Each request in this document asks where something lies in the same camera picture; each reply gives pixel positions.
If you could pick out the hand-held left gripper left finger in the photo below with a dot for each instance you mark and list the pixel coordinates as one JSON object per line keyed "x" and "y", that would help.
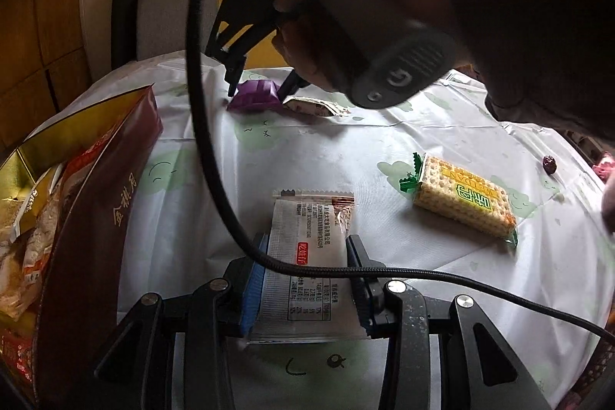
{"x": 253, "y": 294}

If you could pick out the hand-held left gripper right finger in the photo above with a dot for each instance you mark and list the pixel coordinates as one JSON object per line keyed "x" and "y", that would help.
{"x": 360, "y": 290}

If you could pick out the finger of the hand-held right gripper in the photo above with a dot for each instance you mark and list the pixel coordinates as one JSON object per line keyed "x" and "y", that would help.
{"x": 234, "y": 76}
{"x": 289, "y": 84}

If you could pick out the purple snack packet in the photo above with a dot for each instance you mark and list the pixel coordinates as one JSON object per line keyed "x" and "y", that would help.
{"x": 254, "y": 98}

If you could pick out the white snack packet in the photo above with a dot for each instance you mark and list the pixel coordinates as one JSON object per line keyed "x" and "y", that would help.
{"x": 307, "y": 242}

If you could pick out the plain clear cracker packet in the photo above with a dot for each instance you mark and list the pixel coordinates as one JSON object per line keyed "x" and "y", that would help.
{"x": 24, "y": 275}

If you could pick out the gold brown long packet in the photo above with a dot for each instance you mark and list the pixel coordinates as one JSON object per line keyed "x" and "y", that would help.
{"x": 31, "y": 206}

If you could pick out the person's right forearm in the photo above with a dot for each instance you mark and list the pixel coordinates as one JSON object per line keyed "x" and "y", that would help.
{"x": 528, "y": 6}

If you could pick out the small pink white packet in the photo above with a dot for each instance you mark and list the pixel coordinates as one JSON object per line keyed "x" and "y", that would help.
{"x": 312, "y": 107}

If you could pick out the white tablecloth with green print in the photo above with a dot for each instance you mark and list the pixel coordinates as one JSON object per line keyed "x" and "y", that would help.
{"x": 336, "y": 160}

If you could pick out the grey and black chair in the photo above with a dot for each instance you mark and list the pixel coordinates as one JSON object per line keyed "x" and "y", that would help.
{"x": 163, "y": 16}

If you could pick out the yellow label cracker packet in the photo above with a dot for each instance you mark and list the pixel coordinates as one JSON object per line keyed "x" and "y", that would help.
{"x": 461, "y": 198}

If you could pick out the red date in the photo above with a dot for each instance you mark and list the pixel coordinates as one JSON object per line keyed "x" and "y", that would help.
{"x": 549, "y": 164}

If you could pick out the wooden cabinet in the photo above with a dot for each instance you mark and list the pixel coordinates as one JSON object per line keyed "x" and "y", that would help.
{"x": 33, "y": 30}

